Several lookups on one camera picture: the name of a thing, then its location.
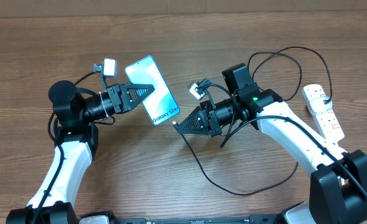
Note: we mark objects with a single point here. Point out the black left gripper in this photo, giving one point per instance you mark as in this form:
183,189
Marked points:
114,89

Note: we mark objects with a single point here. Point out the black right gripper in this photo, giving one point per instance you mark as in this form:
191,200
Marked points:
205,127

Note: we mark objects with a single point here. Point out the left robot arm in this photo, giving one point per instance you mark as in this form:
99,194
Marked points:
75,136

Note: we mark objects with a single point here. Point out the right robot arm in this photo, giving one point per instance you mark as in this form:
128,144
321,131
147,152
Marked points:
338,179

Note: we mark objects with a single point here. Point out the white charger adapter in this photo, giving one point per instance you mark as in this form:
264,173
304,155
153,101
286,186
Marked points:
320,104

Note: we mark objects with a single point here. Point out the white power strip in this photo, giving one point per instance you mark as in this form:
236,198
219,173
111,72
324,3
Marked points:
326,122

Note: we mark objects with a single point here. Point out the cardboard backdrop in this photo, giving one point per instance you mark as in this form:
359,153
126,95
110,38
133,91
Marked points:
62,8

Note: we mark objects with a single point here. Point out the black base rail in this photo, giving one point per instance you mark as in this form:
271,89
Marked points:
108,217

